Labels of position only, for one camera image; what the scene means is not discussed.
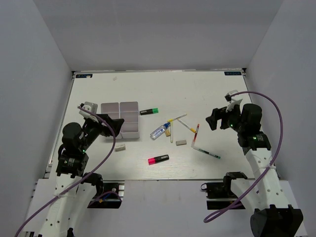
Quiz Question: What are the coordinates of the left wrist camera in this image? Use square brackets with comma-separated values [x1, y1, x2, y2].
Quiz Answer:
[79, 101, 98, 117]

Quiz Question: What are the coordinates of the red pen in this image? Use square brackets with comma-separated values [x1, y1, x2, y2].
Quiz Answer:
[193, 123, 200, 143]

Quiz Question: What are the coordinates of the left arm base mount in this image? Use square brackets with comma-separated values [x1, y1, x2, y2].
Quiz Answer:
[87, 181, 124, 209]

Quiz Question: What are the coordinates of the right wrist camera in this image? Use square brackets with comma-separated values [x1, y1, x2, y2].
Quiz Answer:
[225, 90, 242, 112]

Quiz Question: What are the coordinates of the blue cap glue bottle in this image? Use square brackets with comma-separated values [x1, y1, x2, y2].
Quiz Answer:
[150, 122, 170, 140]

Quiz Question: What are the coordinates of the grey eraser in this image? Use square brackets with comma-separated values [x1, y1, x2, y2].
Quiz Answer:
[176, 140, 187, 146]

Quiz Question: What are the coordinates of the white pen vertical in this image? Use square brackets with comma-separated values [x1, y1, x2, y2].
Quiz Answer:
[170, 121, 174, 143]

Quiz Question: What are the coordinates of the right white organizer tray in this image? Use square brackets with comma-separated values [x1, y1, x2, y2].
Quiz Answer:
[119, 101, 140, 139]

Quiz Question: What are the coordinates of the white pen orange tip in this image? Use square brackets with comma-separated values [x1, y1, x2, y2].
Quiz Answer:
[177, 119, 196, 133]

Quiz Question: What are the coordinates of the white eraser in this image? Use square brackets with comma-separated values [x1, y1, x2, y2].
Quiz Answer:
[115, 144, 126, 152]

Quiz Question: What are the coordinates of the pink highlighter marker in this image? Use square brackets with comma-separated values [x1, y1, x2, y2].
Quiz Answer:
[148, 155, 169, 165]

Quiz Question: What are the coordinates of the green ink pen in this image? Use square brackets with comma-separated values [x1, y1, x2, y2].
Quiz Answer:
[191, 140, 221, 159]

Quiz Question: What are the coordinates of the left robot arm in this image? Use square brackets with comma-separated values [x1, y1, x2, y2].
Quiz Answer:
[39, 114, 124, 237]

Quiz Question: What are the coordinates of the white pen yellow band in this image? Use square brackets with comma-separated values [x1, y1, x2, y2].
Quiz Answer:
[167, 114, 187, 122]

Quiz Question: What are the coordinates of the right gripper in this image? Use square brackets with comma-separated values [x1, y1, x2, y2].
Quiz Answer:
[206, 102, 246, 133]

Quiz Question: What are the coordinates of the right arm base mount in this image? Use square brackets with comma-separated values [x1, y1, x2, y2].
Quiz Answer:
[200, 172, 248, 210]

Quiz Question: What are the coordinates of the right blue table label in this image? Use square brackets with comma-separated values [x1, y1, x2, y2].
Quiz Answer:
[224, 71, 242, 76]

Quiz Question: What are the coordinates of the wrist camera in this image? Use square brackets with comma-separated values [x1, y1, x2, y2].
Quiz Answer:
[79, 101, 98, 117]
[225, 90, 242, 112]

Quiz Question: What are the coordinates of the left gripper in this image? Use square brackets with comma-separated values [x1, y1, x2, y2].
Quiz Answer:
[79, 114, 124, 151]

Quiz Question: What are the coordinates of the blue table label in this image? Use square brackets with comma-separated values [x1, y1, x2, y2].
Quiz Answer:
[76, 74, 93, 79]
[224, 71, 242, 76]

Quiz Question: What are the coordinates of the left blue table label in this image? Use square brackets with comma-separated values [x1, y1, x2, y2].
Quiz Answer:
[76, 74, 93, 79]

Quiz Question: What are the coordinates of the green highlighter marker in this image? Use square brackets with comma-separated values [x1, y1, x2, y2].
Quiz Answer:
[139, 108, 158, 116]

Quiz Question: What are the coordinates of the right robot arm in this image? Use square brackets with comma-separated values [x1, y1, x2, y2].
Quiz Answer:
[206, 104, 303, 237]

